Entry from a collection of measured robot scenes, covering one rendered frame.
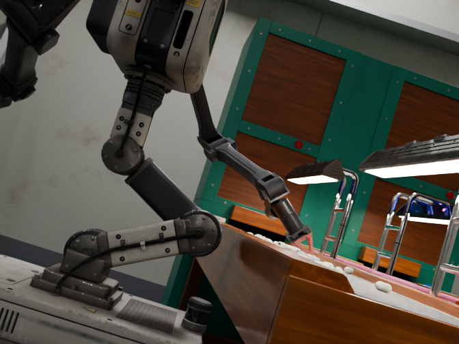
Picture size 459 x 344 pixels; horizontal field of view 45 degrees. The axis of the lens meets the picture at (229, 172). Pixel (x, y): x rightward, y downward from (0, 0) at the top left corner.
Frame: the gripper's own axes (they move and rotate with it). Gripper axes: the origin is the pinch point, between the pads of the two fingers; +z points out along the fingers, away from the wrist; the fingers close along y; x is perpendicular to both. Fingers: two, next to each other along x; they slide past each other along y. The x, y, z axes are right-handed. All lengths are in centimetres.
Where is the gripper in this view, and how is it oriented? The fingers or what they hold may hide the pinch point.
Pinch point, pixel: (311, 253)
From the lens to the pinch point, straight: 185.0
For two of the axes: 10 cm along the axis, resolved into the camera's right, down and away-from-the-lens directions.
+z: 5.3, 8.5, 0.1
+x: -8.4, 5.2, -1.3
